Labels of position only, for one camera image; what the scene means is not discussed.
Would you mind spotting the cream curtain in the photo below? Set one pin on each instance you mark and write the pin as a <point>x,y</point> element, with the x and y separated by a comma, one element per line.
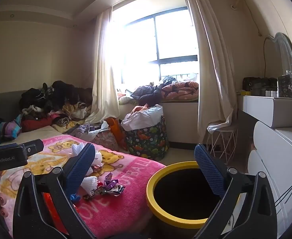
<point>103,79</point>
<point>210,67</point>

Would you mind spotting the floral fabric bag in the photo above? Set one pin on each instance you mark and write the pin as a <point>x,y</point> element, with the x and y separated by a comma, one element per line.
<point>106,139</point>

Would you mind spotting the orange black patterned quilt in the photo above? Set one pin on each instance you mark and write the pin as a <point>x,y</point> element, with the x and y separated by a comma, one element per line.
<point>181,90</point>

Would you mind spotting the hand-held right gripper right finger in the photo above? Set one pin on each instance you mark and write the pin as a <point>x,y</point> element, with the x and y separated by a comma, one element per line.
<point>208,171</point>

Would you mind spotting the striped purple blue cloth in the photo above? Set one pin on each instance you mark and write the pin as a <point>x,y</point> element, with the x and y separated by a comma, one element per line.
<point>10,129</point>

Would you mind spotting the purple candy wrapper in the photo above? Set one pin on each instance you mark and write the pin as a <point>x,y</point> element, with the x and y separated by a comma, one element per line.
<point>112,185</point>

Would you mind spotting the person's left hand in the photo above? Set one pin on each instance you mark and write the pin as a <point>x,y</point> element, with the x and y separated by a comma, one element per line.
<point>3,201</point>

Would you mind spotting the clear acrylic organizer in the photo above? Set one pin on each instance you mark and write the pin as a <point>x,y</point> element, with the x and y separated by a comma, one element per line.
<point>289,86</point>

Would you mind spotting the black cosmetic bag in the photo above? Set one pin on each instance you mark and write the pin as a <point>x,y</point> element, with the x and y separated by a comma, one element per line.
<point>258,86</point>

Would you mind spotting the pink bear printed blanket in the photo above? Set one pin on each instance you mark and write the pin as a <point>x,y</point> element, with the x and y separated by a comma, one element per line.
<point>126,204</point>

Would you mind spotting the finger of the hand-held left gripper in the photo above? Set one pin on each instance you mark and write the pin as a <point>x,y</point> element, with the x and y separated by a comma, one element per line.
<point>33,147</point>

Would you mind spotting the dinosaur print fabric basket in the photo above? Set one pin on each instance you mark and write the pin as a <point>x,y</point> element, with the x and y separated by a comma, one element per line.
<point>148,142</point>

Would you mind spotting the red cloth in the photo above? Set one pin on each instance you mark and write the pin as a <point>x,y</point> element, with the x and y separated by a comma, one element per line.
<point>36,124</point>

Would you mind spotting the green white cloth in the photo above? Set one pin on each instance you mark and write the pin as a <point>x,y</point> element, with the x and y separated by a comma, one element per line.
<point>126,100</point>

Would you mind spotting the dark patterned wrapper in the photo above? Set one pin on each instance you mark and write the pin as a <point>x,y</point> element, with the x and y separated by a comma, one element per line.
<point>96,193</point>

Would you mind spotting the lavender cloth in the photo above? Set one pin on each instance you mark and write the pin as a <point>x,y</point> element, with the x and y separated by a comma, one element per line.
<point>86,132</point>

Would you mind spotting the white dresser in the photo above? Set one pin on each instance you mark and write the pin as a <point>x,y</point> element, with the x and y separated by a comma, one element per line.
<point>280,159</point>

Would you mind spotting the orange bag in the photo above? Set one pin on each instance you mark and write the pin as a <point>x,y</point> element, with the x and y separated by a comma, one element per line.
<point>116,132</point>

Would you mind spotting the dark jacket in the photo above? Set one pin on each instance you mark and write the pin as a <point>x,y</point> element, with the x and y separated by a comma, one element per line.
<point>146,93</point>

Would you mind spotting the dark frame window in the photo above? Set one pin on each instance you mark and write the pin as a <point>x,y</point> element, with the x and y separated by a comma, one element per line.
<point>176,37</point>

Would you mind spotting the grey headboard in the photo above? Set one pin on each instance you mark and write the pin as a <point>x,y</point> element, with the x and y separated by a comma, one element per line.
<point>1,102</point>

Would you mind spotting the yellow rim black bin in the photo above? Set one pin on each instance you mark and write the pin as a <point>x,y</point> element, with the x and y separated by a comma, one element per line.
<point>176,220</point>

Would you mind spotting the pile of dark clothes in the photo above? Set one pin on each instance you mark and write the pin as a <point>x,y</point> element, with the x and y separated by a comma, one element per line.
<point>56,92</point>

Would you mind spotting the brown yellow printed blanket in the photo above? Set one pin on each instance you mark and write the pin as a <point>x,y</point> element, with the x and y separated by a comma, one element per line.
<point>66,123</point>

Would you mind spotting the orange cloth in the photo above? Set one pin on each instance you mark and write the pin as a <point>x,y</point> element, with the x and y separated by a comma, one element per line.
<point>138,109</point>

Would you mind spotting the yellow box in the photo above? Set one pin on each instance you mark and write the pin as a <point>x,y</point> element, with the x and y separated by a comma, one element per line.
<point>243,92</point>

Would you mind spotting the wavy frame mirror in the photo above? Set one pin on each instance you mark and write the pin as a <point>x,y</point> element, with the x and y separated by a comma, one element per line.
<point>283,54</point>

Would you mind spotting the white plastic bag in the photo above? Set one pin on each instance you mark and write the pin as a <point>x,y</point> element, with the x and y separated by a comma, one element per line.
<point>141,122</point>

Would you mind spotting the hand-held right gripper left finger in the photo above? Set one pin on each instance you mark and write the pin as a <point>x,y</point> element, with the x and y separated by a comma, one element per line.
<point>82,166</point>

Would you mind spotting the beige bed mattress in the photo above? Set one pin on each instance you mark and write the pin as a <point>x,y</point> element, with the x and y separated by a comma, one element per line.
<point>36,135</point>

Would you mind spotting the white vanity table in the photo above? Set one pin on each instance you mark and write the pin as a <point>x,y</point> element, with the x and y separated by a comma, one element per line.
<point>260,109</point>

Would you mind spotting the red orange packet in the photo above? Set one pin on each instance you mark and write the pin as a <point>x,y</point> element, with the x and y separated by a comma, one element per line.
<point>53,211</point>

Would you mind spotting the blue plastic piece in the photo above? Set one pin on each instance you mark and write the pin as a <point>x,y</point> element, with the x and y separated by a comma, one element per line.
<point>75,198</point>

